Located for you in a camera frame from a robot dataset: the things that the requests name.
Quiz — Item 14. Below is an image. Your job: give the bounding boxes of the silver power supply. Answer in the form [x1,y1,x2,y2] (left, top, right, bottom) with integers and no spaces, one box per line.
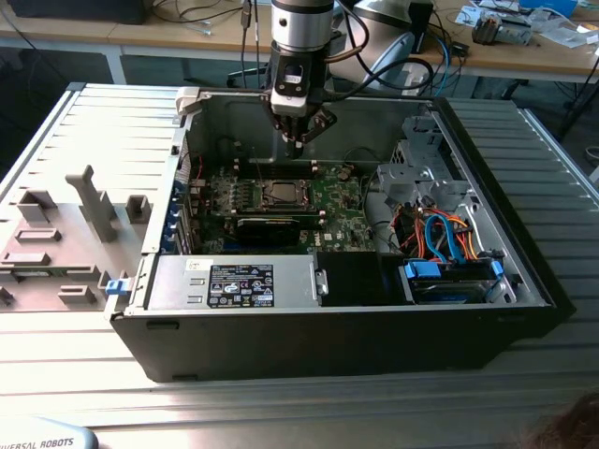
[143,254,324,312]

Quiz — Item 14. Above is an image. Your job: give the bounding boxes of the person's brown hair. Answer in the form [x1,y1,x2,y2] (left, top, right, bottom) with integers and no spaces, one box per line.
[519,390,599,449]

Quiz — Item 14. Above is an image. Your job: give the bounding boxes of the blue wire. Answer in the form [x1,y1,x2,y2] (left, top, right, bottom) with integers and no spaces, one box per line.
[423,208,462,266]

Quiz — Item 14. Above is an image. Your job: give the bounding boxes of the clear plastic bags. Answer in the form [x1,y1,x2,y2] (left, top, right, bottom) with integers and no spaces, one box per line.
[537,21,599,51]

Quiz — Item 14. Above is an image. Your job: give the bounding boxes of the orange wire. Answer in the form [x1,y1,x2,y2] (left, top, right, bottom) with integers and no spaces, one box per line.
[392,210,481,261]

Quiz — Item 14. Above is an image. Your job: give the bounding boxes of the black graphics card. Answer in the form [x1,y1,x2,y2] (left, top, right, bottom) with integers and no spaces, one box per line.
[233,215,303,249]

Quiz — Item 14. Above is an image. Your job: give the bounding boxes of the metal disk bay cage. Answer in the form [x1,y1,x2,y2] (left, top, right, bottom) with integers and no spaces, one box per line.
[376,114,474,211]

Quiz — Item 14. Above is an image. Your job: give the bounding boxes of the CPU socket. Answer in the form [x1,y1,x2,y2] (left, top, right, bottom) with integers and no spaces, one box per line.
[255,180,313,211]

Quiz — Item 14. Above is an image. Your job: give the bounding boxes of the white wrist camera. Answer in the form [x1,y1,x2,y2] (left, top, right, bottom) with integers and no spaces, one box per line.
[270,51,314,117]

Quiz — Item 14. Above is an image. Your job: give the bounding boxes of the grey parts rack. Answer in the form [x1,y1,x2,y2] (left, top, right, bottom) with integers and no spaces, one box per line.
[0,164,158,313]

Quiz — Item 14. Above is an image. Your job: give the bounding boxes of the white plastic case latch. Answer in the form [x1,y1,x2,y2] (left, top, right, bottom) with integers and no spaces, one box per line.
[175,86,202,116]

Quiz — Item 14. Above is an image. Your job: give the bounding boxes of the blue box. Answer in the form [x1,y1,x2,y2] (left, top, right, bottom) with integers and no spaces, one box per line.
[519,0,579,18]

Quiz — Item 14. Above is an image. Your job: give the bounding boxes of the black camera cable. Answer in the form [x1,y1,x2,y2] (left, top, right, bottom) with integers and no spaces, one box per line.
[325,0,434,102]

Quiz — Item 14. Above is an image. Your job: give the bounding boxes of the silver metal box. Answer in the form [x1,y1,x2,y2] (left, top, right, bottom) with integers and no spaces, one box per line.
[495,18,534,46]

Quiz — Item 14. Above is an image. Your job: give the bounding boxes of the silver CPU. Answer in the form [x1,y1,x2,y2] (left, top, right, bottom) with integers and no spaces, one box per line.
[270,182,300,203]

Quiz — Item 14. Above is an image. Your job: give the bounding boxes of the light wooden desk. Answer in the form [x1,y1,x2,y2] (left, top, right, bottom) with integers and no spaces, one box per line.
[0,0,273,62]
[402,0,599,85]

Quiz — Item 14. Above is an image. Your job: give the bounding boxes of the hard disk in blue carrier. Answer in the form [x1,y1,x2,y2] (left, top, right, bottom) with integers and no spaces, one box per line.
[397,259,506,305]

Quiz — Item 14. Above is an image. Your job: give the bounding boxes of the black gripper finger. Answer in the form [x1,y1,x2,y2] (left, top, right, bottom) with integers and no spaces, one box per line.
[294,106,339,160]
[262,100,298,160]

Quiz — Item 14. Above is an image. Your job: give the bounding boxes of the black PC case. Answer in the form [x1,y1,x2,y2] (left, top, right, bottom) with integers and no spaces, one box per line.
[108,86,577,384]

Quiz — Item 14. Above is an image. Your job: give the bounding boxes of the finned CPU cooler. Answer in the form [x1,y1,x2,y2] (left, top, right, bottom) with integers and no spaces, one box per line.
[471,16,504,46]

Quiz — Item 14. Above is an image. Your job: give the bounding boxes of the black monitor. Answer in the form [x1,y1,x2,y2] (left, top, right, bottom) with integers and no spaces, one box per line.
[7,0,151,25]

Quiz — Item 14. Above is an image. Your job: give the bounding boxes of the green motherboard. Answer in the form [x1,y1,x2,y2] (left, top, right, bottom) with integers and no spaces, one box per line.
[189,161,375,256]

